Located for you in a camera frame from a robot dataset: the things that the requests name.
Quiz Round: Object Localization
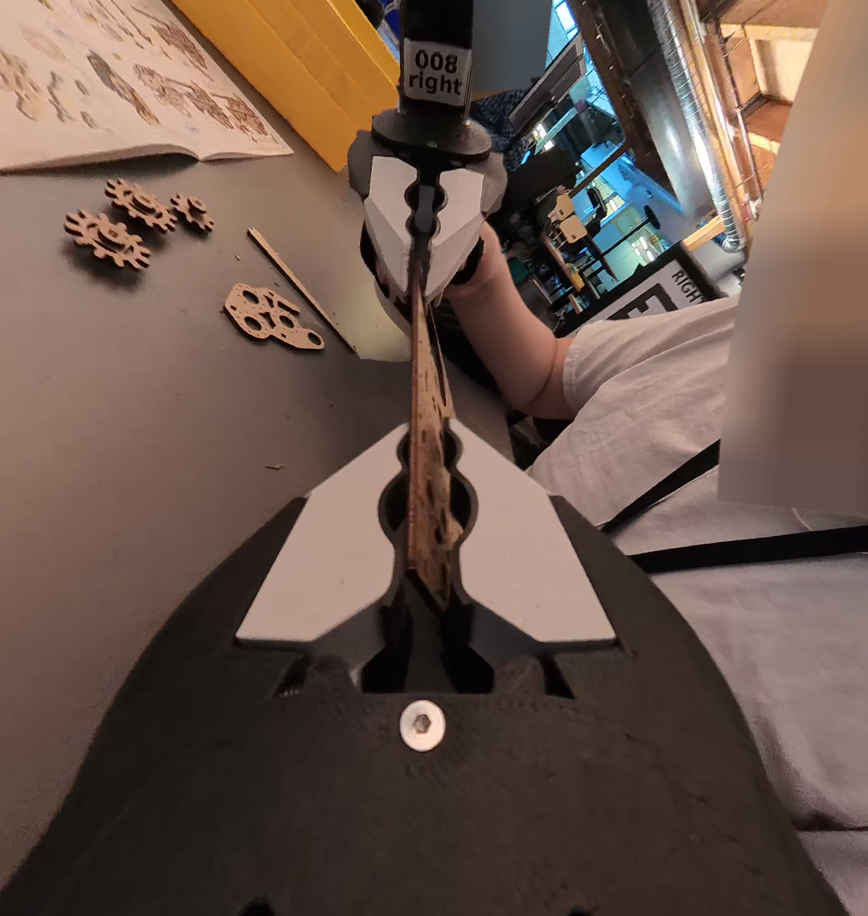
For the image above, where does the small wooden gear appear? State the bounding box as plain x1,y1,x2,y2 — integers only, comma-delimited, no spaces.
169,193,215,233

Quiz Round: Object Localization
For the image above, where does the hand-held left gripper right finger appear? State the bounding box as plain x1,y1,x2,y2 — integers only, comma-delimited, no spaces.
443,419,617,652

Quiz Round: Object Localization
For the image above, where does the laser-cut wooden parts sheet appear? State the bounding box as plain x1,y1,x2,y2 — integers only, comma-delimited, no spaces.
404,286,471,613

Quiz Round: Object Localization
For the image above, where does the person's right forearm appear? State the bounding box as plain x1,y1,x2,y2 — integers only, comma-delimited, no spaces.
444,228,577,421

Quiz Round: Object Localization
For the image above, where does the perforated wooden plate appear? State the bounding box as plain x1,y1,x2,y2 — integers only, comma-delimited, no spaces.
223,282,326,352

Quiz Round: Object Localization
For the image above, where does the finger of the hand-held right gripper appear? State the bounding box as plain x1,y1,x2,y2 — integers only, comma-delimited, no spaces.
421,168,486,303
364,154,422,296

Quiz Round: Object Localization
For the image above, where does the illustrated instruction manual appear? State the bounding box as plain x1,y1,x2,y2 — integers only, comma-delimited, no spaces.
0,0,294,175

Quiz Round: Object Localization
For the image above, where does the pale background chair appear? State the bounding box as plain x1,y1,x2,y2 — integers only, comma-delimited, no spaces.
548,192,587,243

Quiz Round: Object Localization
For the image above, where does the black framed marker sign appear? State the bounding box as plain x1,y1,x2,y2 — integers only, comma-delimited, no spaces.
591,243,739,339

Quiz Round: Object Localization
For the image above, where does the silver ventilation duct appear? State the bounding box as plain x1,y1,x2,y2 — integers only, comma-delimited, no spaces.
645,0,753,253

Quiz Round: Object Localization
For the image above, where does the thin wooden stick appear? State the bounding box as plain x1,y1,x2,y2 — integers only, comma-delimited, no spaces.
247,228,358,353

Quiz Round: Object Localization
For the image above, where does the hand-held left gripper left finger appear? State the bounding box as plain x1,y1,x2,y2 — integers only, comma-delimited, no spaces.
234,422,415,670

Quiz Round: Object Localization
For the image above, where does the black neck lanyard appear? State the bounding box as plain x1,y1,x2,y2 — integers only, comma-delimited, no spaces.
600,440,868,575

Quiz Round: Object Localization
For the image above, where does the yellow plastic bin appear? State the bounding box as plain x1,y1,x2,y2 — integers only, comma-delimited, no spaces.
171,0,401,173

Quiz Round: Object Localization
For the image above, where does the black standing table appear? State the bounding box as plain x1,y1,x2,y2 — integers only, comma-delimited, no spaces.
593,204,662,251

